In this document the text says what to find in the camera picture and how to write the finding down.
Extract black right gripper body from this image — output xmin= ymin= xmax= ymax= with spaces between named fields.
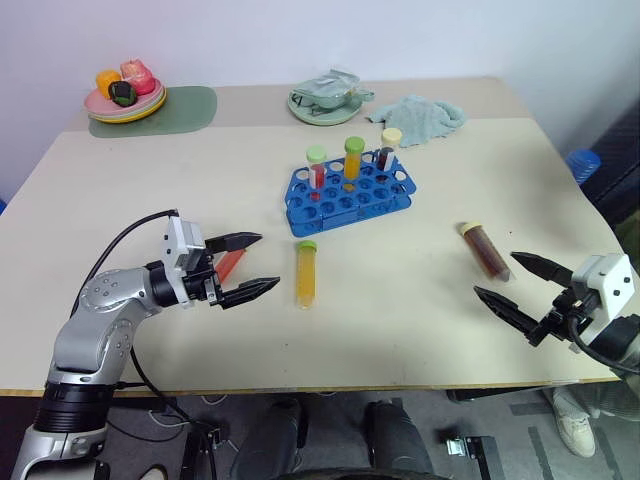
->
xmin=524 ymin=286 xmax=600 ymax=349

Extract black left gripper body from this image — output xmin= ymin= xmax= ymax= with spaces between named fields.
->
xmin=182 ymin=239 xmax=228 ymax=308

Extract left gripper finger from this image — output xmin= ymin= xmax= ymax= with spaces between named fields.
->
xmin=220 ymin=276 xmax=283 ymax=309
xmin=205 ymin=231 xmax=264 ymax=254

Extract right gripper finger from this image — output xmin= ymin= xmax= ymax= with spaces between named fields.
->
xmin=472 ymin=285 xmax=544 ymax=342
xmin=509 ymin=250 xmax=576 ymax=289

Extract yellow tube green cap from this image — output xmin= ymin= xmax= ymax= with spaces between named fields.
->
xmin=342 ymin=135 xmax=367 ymax=194
xmin=294 ymin=239 xmax=320 ymax=312

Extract brown tube cream cap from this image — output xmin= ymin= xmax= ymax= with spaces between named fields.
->
xmin=457 ymin=221 xmax=517 ymax=284

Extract red tube green cap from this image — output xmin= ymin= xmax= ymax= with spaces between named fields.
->
xmin=305 ymin=144 xmax=329 ymax=202

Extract blue test tube rack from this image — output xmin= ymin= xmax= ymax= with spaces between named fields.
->
xmin=284 ymin=148 xmax=419 ymax=239

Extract dark red tube cream cap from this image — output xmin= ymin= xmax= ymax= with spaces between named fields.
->
xmin=375 ymin=127 xmax=404 ymax=172

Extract grey trouser leg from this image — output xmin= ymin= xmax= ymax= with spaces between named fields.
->
xmin=543 ymin=369 xmax=640 ymax=422

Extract white sneaker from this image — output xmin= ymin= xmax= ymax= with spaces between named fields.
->
xmin=551 ymin=388 xmax=597 ymax=458

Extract blue ribbed object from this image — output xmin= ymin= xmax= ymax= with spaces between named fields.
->
xmin=565 ymin=148 xmax=602 ymax=187

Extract black woven panel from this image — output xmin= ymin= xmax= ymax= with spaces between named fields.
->
xmin=581 ymin=106 xmax=640 ymax=227

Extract green placemat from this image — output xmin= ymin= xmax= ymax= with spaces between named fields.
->
xmin=88 ymin=85 xmax=219 ymax=140

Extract mint green saucer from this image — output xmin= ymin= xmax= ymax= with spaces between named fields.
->
xmin=286 ymin=84 xmax=364 ymax=127

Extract stacked plates with toy food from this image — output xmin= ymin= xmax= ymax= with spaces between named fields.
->
xmin=87 ymin=87 xmax=168 ymax=125

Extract mint green cup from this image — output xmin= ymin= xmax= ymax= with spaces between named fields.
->
xmin=293 ymin=82 xmax=377 ymax=111

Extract clear plastic bag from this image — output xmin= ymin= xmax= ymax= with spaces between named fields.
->
xmin=291 ymin=68 xmax=362 ymax=104

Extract dark green toy fruit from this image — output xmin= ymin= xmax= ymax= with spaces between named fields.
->
xmin=107 ymin=80 xmax=139 ymax=108

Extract pink toy apple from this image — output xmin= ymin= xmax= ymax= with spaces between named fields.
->
xmin=119 ymin=58 xmax=156 ymax=97

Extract mint green towel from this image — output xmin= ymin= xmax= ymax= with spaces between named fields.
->
xmin=366 ymin=94 xmax=469 ymax=150

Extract pink plate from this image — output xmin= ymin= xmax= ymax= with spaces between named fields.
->
xmin=83 ymin=78 xmax=165 ymax=115

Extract orange toy fruit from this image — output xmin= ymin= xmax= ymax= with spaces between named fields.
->
xmin=95 ymin=70 xmax=124 ymax=97

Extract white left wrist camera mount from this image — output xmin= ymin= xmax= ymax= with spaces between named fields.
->
xmin=160 ymin=215 xmax=209 ymax=275

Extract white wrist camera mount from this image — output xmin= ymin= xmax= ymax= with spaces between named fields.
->
xmin=160 ymin=215 xmax=209 ymax=275
xmin=569 ymin=253 xmax=635 ymax=346

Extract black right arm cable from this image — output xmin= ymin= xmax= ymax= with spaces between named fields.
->
xmin=567 ymin=308 xmax=640 ymax=375

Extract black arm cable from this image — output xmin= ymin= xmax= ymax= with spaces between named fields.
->
xmin=71 ymin=209 xmax=181 ymax=321
xmin=567 ymin=308 xmax=640 ymax=375

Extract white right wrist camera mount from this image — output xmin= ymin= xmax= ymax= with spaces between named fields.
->
xmin=569 ymin=253 xmax=635 ymax=346

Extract black table frame bar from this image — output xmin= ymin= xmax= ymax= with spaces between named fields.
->
xmin=446 ymin=381 xmax=553 ymax=404

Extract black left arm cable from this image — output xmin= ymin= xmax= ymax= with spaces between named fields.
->
xmin=71 ymin=209 xmax=181 ymax=321

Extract metal floor bracket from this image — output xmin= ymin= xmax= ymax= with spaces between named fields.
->
xmin=443 ymin=434 xmax=497 ymax=480

